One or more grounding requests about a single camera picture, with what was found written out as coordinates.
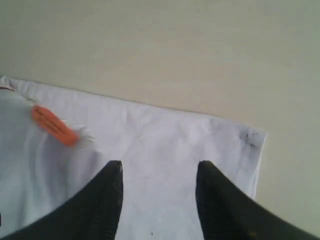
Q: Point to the orange neck label tag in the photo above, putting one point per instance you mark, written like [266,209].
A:
[48,121]

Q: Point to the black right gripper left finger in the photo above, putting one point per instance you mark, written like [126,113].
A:
[93,213]

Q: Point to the white t-shirt red patch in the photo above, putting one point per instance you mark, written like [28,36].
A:
[159,149]

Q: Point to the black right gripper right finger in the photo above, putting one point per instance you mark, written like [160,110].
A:
[227,213]

